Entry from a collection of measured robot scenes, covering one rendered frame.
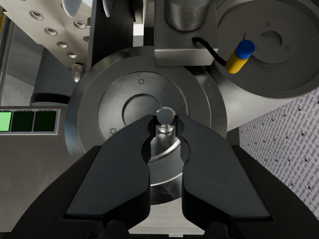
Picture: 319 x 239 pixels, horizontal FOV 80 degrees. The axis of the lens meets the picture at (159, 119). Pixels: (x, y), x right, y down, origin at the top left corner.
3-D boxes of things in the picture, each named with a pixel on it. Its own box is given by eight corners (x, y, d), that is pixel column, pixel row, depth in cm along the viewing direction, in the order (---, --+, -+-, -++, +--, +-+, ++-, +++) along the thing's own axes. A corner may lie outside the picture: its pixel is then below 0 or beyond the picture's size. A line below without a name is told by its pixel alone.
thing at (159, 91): (124, 56, 17) (204, 93, 16) (128, 67, 18) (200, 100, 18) (78, 133, 15) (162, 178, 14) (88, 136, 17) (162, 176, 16)
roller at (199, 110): (205, 51, 17) (218, 184, 15) (182, 116, 43) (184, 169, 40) (80, 57, 18) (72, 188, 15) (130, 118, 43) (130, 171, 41)
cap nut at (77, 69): (81, 63, 52) (80, 79, 51) (87, 70, 56) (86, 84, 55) (68, 64, 52) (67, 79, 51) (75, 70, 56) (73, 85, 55)
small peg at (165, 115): (178, 109, 12) (173, 129, 12) (176, 118, 15) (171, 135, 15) (157, 103, 13) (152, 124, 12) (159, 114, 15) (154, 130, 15)
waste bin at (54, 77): (59, 67, 270) (53, 114, 255) (26, 44, 218) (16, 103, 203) (95, 63, 260) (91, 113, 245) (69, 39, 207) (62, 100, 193)
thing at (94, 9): (101, -60, 24) (89, 80, 20) (133, 49, 47) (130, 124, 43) (98, -60, 24) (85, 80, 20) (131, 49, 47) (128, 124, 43)
